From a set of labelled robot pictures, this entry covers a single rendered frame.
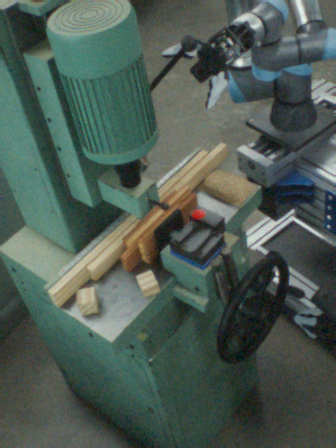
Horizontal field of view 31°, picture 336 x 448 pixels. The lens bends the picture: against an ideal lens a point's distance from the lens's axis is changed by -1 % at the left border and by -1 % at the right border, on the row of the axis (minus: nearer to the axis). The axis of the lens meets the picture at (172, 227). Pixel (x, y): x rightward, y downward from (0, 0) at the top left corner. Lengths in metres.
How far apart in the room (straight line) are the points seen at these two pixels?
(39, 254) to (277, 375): 1.04
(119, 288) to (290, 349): 1.07
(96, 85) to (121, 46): 0.09
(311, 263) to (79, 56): 1.46
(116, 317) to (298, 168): 0.88
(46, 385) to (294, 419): 0.95
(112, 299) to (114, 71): 0.55
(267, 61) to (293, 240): 1.08
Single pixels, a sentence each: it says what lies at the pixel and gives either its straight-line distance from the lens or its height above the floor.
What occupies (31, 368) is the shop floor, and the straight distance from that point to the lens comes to 2.55.
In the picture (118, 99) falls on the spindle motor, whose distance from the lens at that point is 1.25.
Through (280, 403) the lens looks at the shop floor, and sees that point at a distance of 2.29.
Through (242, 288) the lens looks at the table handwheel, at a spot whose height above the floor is 0.95.
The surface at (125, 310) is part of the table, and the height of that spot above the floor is 0.90.
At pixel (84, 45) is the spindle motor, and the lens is 1.18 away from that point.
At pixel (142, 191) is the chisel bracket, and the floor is 1.07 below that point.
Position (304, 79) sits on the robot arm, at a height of 0.99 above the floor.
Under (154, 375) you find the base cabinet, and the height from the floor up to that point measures 0.64.
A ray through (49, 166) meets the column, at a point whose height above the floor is 1.11.
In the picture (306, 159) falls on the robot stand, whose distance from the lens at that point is 2.03.
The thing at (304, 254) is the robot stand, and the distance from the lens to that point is 2.42.
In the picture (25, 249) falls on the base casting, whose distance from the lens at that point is 1.81.
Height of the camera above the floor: 2.02
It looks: 45 degrees down
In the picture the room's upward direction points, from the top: 12 degrees counter-clockwise
